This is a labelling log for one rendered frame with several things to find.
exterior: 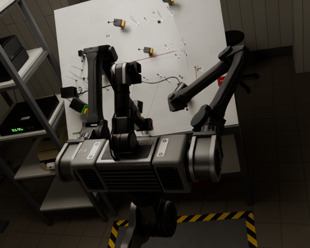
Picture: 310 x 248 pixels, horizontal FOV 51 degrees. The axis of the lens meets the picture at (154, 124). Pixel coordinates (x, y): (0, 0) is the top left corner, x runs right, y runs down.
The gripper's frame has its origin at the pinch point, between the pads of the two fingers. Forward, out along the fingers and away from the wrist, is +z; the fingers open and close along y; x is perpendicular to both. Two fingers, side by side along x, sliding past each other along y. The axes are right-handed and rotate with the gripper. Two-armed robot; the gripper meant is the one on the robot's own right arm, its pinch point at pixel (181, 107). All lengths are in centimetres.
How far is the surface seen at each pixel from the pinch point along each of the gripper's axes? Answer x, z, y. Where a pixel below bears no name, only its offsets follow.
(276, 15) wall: -139, 189, -100
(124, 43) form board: -59, 13, 31
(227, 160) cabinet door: 29, 53, -16
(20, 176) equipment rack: 9, 39, 143
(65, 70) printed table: -54, 14, 79
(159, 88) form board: -22.5, 19.0, 14.3
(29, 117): -25, 9, 109
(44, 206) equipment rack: 32, 74, 148
